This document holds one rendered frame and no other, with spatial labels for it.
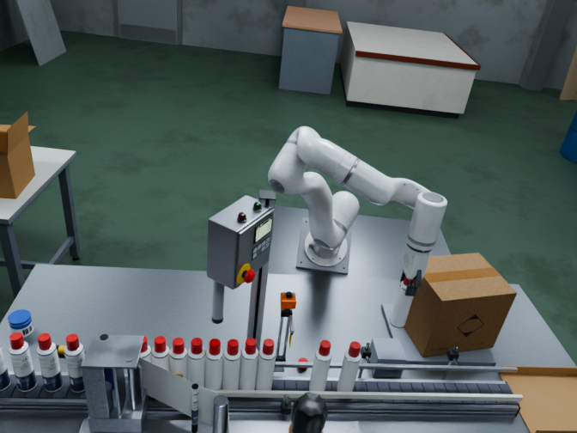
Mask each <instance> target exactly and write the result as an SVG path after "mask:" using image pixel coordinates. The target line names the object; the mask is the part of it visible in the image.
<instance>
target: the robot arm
mask: <svg viewBox="0 0 577 433"><path fill-rule="evenodd" d="M307 167H310V168H312V169H315V170H317V171H320V172H321V173H322V174H325V175H326V176H328V177H330V178H331V179H333V180H335V181H336V182H337V183H339V184H341V185H342V186H345V187H346V188H348V189H350V190H351V191H352V192H354V193H356V194H358V195H360V196H361V197H363V198H365V199H366V200H368V201H369V202H371V203H373V204H376V205H384V204H387V203H388V202H389V201H395V202H399V203H401V204H405V205H407V206H409V207H410V208H411V209H413V210H414V212H413V216H412V218H411V222H410V228H409V231H408V234H407V238H406V241H407V242H406V245H405V247H404V251H403V254H402V258H401V260H400V263H401V266H402V267H403V272H402V276H401V278H400V282H402V281H404V278H405V276H406V277H407V278H408V279H409V284H407V288H406V291H405V295H406V296H415V295H416V290H417V287H419V286H422V280H423V278H424V275H425V272H426V269H427V265H428V257H429V252H430V251H431V250H432V249H433V248H434V245H435V243H436V239H437V236H438V234H439V230H440V226H441V222H442V219H443V216H444V214H445V210H446V206H447V201H446V199H445V198H444V197H443V196H441V195H440V194H438V193H435V192H431V191H430V190H428V189H426V188H425V187H423V186H421V185H419V184H417V183H416V182H414V181H412V180H408V179H404V178H390V177H387V176H386V175H384V174H382V173H381V172H380V171H378V170H376V169H375V168H373V167H371V166H370V165H368V164H366V163H365V162H363V161H362V160H360V159H359V158H357V157H355V156H353V155H351V154H350V153H349V152H348V151H346V150H344V149H342V148H340V147H339V146H337V145H335V144H334V143H332V142H330V141H328V140H326V139H323V138H321V137H320V135H319V134H318V133H317V132H316V131H315V130H314V129H312V128H310V127H307V126H301V127H299V128H297V129H296V130H295V131H294V132H293V133H292V134H291V135H290V137H289V138H288V140H287V142H286V143H285V144H284V146H283V147H282V149H281V151H280V153H279V154H278V156H277V157H276V159H275V161H274V162H273V163H272V165H271V167H270V170H269V173H268V181H269V183H270V186H271V187H272V188H273V189H274V190H275V191H277V192H280V193H281V194H286V195H295V194H299V195H300V196H301V198H302V199H303V201H304V202H305V203H306V205H307V208H308V217H309V228H310V232H309V233H308V235H307V238H306V240H305V251H306V254H307V257H308V258H309V259H310V260H311V261H312V262H313V263H314V264H316V265H319V266H324V267H329V266H334V265H336V264H338V263H339V262H340V261H341V260H342V259H343V258H344V256H345V254H346V252H347V241H346V239H345V236H346V234H348V232H349V229H350V227H351V225H352V224H353V222H354V220H355V218H356V216H357V215H358V212H359V208H360V206H359V202H358V200H357V198H356V197H355V196H354V195H353V194H352V193H350V192H337V193H335V194H334V195H333V196H332V194H331V190H330V188H329V187H328V185H327V183H326V182H325V180H324V178H323V177H322V176H321V175H319V174H317V173H314V172H306V173H305V171H306V169H307ZM412 279H415V280H416V282H415V283H412Z"/></svg>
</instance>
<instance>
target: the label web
mask: <svg viewBox="0 0 577 433"><path fill-rule="evenodd" d="M138 362H139V364H140V365H141V366H142V372H143V387H144V388H146V389H147V392H148V396H150V397H152V398H154V399H157V400H159V401H160V402H162V403H164V404H166V405H168V406H171V407H172V408H174V409H176V410H178V411H180V412H183V413H184V414H186V415H188V416H190V417H191V423H192V424H194V425H195V424H197V423H198V421H200V422H203V423H205V424H208V425H210V426H212V424H213V404H214V398H215V397H216V396H217V395H220V394H219V393H216V392H214V391H211V390H209V389H207V388H205V387H201V386H199V385H198V389H195V390H194V389H192V387H191V386H192V384H194V383H193V382H191V381H188V380H187V379H185V378H183V377H181V376H178V375H176V374H174V373H172V372H170V371H168V370H166V369H164V368H161V367H159V366H157V365H155V364H153V363H151V362H149V361H147V360H145V359H143V358H140V357H139V361H138ZM226 433H229V413H228V417H227V431H226Z"/></svg>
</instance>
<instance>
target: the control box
mask: <svg viewBox="0 0 577 433"><path fill-rule="evenodd" d="M255 202H258V200H257V199H255V198H251V197H249V196H244V197H243V198H241V199H239V200H237V201H236V202H234V203H233V204H231V205H230V206H228V207H227V208H225V209H224V210H222V211H220V212H218V213H217V214H215V215H214V216H213V217H211V218H209V220H208V251H207V277H209V278H211V279H213V280H215V281H217V282H218V283H220V284H223V285H225V286H227V287H229V288H230V289H232V290H234V289H235V288H236V289H237V288H238V287H240V286H241V285H242V284H243V283H244V282H245V281H244V278H243V277H242V273H243V271H244V270H247V271H249V270H254V271H255V272H256V271H258V270H259V269H260V268H261V267H262V266H263V265H265V264H266V263H267V262H268V261H269V256H270V246H269V247H268V248H267V249H266V250H264V251H263V252H262V253H261V254H260V255H259V256H258V257H257V258H255V259H254V260H253V261H252V250H253V248H255V247H256V246H257V245H258V244H259V243H261V242H262V241H263V240H265V239H266V238H267V237H268V236H270V239H271V232H270V233H269V234H267V235H266V236H265V237H263V238H262V239H261V240H260V241H258V242H257V243H255V244H253V243H254V233H255V226H257V225H258V224H259V223H261V222H262V221H263V220H264V219H265V218H267V217H269V216H270V215H271V214H272V215H274V209H272V208H271V207H269V205H265V206H261V208H262V211H261V212H254V211H252V207H253V204H254V203H255ZM240 212H245V213H246V219H247V220H246V223H238V222H237V217H238V214H239V213H240ZM271 231H272V224H271Z"/></svg>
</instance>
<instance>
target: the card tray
mask: <svg viewBox="0 0 577 433"><path fill-rule="evenodd" d="M502 367H517V369H518V371H517V372H499V373H498V374H499V375H500V377H501V379H502V380H503V381H506V382H507V384H508V385H509V387H510V388H511V390H512V392H513V394H522V396H523V399H522V400H521V401H518V402H519V406H520V410H519V414H520V416H521V417H522V418H523V420H524V422H525V425H526V427H527V429H528V430H529V431H530V433H577V368H573V367H536V366H502Z"/></svg>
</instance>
